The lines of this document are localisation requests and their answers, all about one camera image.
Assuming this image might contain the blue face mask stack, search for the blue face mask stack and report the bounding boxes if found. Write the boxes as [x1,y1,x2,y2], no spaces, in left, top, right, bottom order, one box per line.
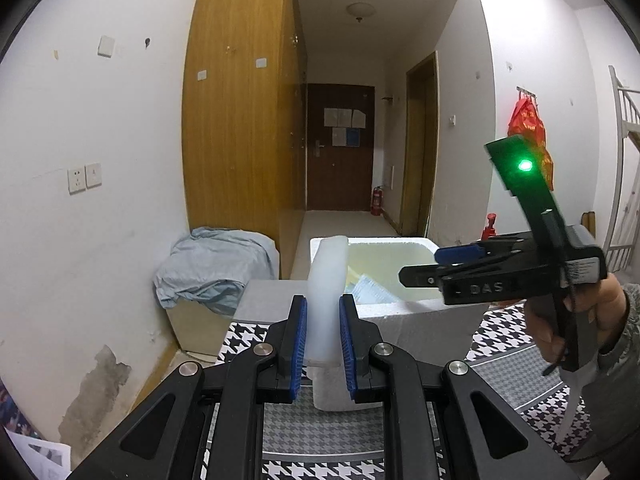
[345,274,399,304]

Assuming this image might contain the right hand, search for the right hand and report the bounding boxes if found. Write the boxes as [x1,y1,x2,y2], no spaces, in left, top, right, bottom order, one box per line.
[524,273,629,364]

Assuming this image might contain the white foam box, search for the white foam box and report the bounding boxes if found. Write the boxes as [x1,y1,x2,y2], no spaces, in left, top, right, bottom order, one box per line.
[233,237,488,412]

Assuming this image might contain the white pump lotion bottle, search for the white pump lotion bottle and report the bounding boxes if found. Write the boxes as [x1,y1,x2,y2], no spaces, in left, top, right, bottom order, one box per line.
[480,212,497,240]

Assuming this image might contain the wooden sticks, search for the wooden sticks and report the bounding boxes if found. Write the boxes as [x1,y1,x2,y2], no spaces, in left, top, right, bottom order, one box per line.
[580,211,597,237]

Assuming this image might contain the houndstooth table mat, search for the houndstooth table mat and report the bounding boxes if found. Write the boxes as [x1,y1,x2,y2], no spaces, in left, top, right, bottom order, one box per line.
[194,323,576,479]

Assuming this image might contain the metal bunk bed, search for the metal bunk bed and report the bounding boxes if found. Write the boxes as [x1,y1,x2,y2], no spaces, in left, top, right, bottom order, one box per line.
[604,65,639,272]

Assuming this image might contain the red fire extinguisher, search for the red fire extinguisher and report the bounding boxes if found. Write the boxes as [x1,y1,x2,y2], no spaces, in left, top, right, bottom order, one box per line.
[370,186,383,216]

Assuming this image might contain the blue cloth covered box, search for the blue cloth covered box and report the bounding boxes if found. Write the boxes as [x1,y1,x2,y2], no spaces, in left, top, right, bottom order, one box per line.
[153,228,280,358]

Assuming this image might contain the red hanging bag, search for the red hanging bag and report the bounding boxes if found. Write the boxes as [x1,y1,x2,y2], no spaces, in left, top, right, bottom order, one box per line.
[508,93,554,191]

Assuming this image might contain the dark brown door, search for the dark brown door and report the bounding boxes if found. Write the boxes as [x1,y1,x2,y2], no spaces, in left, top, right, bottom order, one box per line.
[307,84,375,211]

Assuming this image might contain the ceiling lamp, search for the ceiling lamp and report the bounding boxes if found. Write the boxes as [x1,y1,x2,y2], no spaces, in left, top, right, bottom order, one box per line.
[345,2,376,23]

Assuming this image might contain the wooden wardrobe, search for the wooden wardrobe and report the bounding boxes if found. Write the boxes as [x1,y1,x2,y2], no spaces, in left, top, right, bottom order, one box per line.
[182,0,304,278]

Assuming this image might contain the wall power socket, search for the wall power socket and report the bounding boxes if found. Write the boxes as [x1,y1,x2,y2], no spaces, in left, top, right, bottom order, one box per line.
[67,162,102,195]

